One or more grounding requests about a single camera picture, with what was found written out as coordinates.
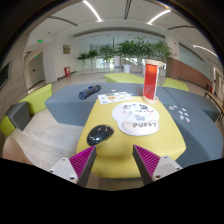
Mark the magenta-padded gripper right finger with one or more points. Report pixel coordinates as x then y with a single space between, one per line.
163 166

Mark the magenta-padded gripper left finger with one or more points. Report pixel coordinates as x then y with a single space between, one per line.
65 168

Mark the black computer mouse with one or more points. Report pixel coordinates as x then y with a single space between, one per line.
100 135

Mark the white cartoon-print mouse pad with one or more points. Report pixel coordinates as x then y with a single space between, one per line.
136 116

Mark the small grey seat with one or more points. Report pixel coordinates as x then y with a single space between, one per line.
19 115

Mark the lime green seat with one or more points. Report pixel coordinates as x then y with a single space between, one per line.
38 98

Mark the dark folded umbrella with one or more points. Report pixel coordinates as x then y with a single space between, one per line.
89 92

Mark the lime green bench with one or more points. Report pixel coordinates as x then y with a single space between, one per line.
123 78
176 84

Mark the white sticker sheet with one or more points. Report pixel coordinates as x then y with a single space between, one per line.
115 98

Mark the red fire extinguisher box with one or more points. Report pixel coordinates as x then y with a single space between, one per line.
67 71

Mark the group of potted plants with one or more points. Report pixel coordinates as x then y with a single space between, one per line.
133 50

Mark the green exit sign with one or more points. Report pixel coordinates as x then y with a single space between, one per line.
40 40

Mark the group of ceiling lights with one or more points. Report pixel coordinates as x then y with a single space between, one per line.
91 10

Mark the black wall screen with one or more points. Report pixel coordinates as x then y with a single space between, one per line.
4 76

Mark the framed wall sign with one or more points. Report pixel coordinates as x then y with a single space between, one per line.
66 49

